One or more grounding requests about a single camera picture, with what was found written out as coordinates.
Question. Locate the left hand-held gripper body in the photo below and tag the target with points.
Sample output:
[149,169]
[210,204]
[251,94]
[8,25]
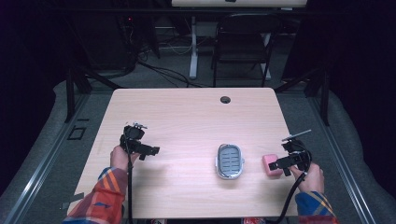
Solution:
[133,133]

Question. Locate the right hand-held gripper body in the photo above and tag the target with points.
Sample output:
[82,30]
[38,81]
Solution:
[298,151]

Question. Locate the pink soap bar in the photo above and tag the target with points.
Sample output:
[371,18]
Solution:
[269,161]

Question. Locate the grey oval soap dish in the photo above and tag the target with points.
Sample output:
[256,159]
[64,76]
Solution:
[229,161]

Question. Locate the person's left hand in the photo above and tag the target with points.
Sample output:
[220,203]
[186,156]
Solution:
[120,158]

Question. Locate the person's right hand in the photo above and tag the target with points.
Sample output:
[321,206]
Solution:
[313,182]

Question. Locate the red and white packet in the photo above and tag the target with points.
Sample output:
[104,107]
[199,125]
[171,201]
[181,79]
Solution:
[253,221]

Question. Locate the black metal stand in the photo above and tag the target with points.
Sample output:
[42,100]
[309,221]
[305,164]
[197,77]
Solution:
[71,93]
[323,96]

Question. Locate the white desk leg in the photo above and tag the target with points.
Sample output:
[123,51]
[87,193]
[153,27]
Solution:
[267,62]
[194,53]

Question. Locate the dark equipment with red light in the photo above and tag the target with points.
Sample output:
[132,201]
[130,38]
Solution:
[106,40]

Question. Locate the black folding chair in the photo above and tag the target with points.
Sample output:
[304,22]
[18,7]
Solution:
[241,40]

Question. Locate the white desk top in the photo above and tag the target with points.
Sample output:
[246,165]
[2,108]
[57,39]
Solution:
[239,3]

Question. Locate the aluminium floor rail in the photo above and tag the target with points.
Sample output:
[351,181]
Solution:
[40,174]
[345,174]

